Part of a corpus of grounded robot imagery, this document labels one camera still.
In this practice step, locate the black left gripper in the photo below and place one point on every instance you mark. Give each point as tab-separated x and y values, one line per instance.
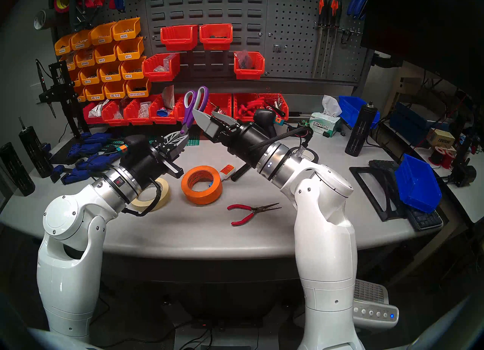
151	164

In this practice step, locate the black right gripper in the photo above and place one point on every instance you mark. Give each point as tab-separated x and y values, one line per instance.
242	141

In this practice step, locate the orange tape roll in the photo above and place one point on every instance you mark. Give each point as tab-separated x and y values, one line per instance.
196	198

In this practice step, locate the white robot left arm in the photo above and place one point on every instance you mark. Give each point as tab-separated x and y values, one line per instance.
72	258

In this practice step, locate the beige masking tape roll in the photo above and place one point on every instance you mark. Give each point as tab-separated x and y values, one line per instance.
164	196

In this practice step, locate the silver pegboard hook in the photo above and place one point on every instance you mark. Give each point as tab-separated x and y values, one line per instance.
278	47

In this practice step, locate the black tape roll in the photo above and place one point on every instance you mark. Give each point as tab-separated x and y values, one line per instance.
315	156

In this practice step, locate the grey metal pegboard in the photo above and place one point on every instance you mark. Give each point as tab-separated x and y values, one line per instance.
211	5

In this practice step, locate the green cutting mat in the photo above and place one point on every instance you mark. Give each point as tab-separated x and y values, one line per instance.
193	140

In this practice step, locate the red parts bin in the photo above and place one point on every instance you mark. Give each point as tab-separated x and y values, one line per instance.
164	120
216	40
136	120
179	40
160	74
112	120
223	101
90	119
177	105
238	99
281	101
248	73

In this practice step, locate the small clear screw packet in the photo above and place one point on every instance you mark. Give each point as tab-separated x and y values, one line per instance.
145	109

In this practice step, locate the silver manual bag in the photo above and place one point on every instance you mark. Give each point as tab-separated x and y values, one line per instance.
168	96

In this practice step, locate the white glue bottle orange label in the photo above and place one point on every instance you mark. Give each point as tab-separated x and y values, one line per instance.
228	171

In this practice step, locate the short black rod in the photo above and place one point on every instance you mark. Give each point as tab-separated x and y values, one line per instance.
240	172

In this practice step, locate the orange bin labelled M4-0.7 HEX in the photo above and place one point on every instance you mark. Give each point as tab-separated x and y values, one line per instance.
138	90

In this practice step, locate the bag of black parts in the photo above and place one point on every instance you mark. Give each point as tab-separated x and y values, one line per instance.
245	58

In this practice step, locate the clear plastic parts bag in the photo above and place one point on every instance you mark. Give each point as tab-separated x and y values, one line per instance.
164	63

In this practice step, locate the orange bin labelled M2.5-5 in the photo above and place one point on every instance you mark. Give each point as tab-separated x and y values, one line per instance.
115	92

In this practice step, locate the orange bin labelled M3-6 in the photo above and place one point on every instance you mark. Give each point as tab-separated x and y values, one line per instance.
133	72

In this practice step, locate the white crumpled packet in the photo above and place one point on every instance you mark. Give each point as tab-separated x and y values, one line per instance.
96	108

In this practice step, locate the orange bin labelled M3-8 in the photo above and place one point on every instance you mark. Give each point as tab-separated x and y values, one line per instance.
110	75

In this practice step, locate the orange bin labelled M2.5-6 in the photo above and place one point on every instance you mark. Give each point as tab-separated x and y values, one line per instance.
94	94

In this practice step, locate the orange bin labelled M3-4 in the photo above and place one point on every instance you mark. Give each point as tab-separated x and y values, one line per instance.
129	52

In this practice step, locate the orange parts bin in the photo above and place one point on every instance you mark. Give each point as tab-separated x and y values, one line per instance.
80	95
70	61
75	77

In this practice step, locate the orange bin labelled M3-12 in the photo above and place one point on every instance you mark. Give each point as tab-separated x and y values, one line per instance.
89	78

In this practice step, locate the orange bin labelled M4-6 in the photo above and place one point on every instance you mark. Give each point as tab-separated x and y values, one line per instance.
106	56

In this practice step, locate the Kimtech tissue box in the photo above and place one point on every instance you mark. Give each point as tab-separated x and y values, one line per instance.
325	122

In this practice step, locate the black metal stand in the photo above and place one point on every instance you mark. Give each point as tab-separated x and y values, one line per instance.
66	103

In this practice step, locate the orange bin labelled M3X6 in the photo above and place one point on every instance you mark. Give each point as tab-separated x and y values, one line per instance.
126	32

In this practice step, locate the orange bin labelled M4X4X6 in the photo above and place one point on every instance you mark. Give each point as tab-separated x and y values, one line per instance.
85	60

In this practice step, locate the orange bin labelled M3X8 BAD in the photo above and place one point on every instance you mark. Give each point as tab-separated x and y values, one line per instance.
81	42

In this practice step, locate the blue plastic bin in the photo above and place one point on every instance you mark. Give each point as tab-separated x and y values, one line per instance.
351	109
418	184

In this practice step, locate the orange bin labelled M3X5X4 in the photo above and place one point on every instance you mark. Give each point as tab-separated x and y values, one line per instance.
62	46

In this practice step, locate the black carabiner hook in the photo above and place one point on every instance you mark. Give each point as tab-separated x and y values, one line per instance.
345	38

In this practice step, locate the silver tool holder rack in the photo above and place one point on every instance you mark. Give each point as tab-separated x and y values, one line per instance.
346	31

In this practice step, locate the dark metal C-clamp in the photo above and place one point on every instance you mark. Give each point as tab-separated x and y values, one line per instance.
80	12

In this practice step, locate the black laptop stand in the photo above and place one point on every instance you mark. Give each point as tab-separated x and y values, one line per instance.
382	201

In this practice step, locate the dark blue storage crate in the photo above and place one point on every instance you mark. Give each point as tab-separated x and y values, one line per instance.
410	118

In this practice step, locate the small cardboard box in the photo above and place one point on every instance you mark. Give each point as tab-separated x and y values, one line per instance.
440	138

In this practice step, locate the black monitor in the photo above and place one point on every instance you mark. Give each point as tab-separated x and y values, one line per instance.
416	12

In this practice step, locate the black keyboard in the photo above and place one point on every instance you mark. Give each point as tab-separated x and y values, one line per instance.
425	218

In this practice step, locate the white air purifier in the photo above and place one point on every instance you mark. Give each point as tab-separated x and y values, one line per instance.
374	304

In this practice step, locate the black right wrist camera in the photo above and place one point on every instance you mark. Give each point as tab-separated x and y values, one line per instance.
266	120

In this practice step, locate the grey duct tape roll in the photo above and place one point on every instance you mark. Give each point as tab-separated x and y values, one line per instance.
41	19

